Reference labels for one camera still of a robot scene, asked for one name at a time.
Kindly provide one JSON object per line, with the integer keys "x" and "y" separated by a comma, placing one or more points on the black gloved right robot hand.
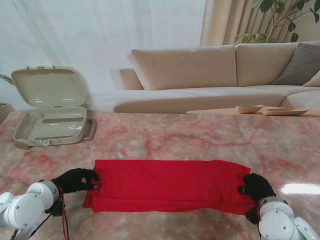
{"x": 260, "y": 187}

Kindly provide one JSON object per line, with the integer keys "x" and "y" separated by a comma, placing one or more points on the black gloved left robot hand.
{"x": 72, "y": 181}

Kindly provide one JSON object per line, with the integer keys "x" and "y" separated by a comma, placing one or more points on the red shirt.
{"x": 162, "y": 185}

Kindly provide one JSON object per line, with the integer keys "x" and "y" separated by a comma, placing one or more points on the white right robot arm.
{"x": 277, "y": 222}

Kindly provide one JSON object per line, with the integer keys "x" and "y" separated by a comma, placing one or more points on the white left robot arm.
{"x": 25, "y": 210}

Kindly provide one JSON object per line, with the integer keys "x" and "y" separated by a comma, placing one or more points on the open beige hard-shell suitcase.
{"x": 50, "y": 87}

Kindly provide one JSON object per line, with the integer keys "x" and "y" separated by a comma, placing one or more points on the shallow wooden dish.
{"x": 285, "y": 111}

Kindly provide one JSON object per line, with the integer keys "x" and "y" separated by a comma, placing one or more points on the deep wooden bowl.
{"x": 248, "y": 108}

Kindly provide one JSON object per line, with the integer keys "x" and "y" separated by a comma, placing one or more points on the beige plant pot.
{"x": 5, "y": 112}

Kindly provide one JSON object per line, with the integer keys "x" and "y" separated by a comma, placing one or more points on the cream sofa cushion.
{"x": 315, "y": 81}

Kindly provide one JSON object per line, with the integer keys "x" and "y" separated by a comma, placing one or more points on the brown sofa cushion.
{"x": 300, "y": 65}

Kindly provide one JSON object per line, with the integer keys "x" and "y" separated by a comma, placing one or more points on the beige sectional sofa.
{"x": 190, "y": 67}

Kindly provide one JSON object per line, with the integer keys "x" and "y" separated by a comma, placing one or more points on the white sheer curtain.
{"x": 100, "y": 30}

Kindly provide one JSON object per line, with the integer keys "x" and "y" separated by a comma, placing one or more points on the beige pleated curtain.
{"x": 225, "y": 22}

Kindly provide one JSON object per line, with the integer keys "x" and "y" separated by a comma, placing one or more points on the green leafy houseplant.
{"x": 266, "y": 6}

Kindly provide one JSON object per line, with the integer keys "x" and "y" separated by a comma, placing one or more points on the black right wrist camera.
{"x": 252, "y": 215}

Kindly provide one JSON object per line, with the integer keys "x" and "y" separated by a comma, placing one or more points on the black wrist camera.
{"x": 58, "y": 208}
{"x": 252, "y": 215}

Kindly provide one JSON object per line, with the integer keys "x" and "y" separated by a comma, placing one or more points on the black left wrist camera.
{"x": 58, "y": 208}

